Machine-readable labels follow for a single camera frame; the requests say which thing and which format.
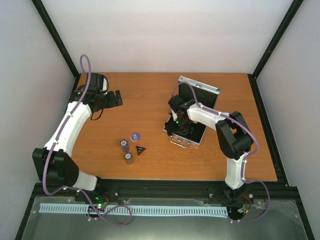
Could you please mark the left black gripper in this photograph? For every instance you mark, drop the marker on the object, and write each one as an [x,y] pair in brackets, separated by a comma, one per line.
[119,99]

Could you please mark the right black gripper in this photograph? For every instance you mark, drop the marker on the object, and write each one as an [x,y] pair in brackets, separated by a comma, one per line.
[171,128]

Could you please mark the aluminium poker case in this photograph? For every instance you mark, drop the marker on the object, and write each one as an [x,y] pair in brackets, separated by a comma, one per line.
[198,96]

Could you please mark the blue small blind button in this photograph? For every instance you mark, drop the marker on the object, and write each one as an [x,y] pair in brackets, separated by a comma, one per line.
[135,136]

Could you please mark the purple chip stack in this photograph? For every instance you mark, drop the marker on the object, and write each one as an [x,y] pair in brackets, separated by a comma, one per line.
[128,157]
[124,145]

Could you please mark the black red triangular button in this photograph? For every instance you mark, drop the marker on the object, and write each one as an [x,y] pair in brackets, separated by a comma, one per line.
[140,149]

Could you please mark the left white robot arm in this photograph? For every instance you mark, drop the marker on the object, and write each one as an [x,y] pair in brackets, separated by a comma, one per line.
[53,162]

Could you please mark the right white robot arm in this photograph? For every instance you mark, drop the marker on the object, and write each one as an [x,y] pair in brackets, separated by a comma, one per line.
[234,137]

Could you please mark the left green lit circuit board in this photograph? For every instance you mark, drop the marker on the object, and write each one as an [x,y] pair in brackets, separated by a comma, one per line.
[101,202]

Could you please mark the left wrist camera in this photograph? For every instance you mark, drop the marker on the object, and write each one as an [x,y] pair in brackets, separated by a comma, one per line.
[98,83]

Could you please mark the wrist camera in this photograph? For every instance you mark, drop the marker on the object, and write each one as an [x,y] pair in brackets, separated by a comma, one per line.
[98,83]
[175,102]

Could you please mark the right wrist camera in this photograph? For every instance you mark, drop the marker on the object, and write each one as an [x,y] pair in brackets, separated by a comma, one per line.
[175,102]

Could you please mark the black aluminium frame rail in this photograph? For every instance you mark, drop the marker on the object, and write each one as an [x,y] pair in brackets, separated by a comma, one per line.
[212,192]

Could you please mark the light blue slotted cable duct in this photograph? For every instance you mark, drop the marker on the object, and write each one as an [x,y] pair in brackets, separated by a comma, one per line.
[136,210]

